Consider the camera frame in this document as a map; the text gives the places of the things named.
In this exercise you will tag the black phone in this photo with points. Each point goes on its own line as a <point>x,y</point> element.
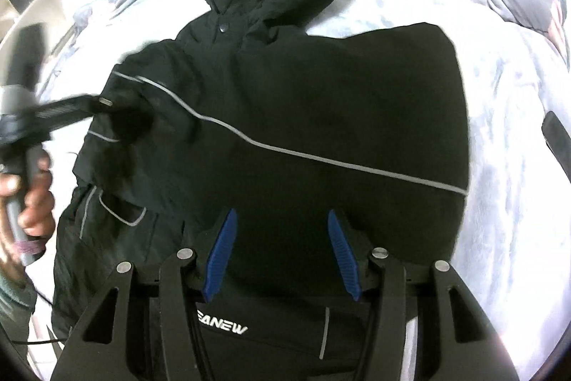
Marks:
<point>557,144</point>

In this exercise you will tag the black hooded jacket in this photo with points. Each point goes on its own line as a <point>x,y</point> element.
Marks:
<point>290,104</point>

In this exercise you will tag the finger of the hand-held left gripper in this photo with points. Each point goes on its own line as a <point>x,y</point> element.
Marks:
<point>71,109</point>

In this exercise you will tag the person's left forearm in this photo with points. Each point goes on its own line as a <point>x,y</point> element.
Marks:
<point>15,296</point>

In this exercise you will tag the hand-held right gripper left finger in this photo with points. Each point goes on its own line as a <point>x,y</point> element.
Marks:
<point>223,256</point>

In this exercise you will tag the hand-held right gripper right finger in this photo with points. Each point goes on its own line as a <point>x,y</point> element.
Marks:
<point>343,260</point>

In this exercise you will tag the person's left hand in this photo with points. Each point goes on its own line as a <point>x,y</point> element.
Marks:
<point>40,202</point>

